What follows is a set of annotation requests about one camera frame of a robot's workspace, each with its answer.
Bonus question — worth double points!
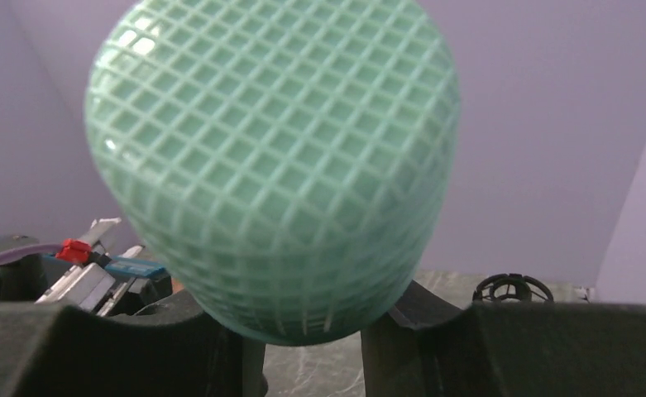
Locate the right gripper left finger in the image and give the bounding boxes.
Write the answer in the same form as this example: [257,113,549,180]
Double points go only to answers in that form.
[0,291,268,396]

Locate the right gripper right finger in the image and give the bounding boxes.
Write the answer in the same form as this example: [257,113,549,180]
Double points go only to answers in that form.
[361,283,646,397]

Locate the black tripod shock-mount stand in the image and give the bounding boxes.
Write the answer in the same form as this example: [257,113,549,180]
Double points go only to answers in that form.
[472,273,554,303]

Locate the mint green microphone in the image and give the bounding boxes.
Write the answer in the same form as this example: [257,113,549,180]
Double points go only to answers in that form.
[84,0,461,346]

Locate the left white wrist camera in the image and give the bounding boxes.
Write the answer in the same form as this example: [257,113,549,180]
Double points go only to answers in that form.
[36,218,151,317]

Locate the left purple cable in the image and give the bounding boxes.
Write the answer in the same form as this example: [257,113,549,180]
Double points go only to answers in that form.
[0,243,64,280]

